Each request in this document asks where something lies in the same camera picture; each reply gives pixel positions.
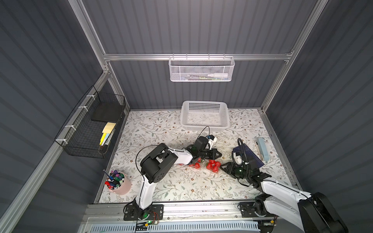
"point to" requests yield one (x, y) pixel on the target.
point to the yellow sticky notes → (107, 130)
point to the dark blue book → (251, 157)
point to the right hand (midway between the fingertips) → (223, 167)
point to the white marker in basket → (218, 74)
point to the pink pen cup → (118, 182)
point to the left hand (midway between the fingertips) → (225, 158)
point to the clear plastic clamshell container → (195, 163)
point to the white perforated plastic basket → (204, 115)
